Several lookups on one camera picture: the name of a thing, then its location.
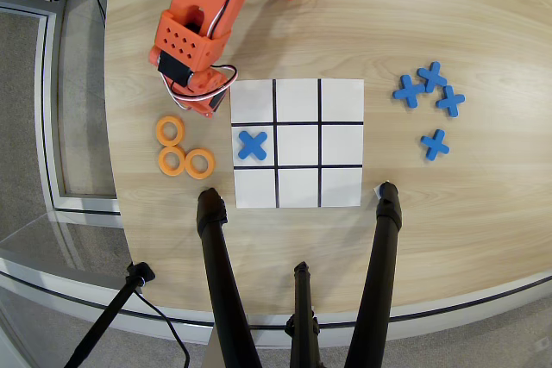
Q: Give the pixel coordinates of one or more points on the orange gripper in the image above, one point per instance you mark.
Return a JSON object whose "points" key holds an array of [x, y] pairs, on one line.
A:
{"points": [[214, 104]]}

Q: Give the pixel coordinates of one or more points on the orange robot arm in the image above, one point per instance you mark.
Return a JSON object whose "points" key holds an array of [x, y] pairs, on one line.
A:
{"points": [[202, 1]]}

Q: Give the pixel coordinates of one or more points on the blue foam cross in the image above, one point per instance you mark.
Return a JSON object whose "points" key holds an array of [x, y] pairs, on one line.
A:
{"points": [[450, 101], [435, 145], [409, 91], [252, 145], [431, 76]]}

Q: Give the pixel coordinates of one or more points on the white tic-tac-toe grid paper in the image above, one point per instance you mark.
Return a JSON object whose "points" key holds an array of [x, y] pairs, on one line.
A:
{"points": [[297, 144]]}

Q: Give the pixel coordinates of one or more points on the thick black tripod leg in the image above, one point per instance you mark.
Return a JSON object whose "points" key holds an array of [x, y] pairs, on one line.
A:
{"points": [[379, 264], [220, 264]]}

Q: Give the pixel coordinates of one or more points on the small white tag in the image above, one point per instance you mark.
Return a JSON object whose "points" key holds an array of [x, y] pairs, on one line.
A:
{"points": [[376, 192]]}

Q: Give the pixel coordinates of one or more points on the thin black tripod leg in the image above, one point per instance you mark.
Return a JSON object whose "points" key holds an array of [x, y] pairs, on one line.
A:
{"points": [[303, 312]]}

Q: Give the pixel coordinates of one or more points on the slim black stand pole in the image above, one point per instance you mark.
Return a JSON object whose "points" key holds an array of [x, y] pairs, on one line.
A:
{"points": [[108, 316]]}

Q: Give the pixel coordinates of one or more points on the grey metal glass frame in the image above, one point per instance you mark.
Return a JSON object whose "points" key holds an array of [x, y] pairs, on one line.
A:
{"points": [[49, 105]]}

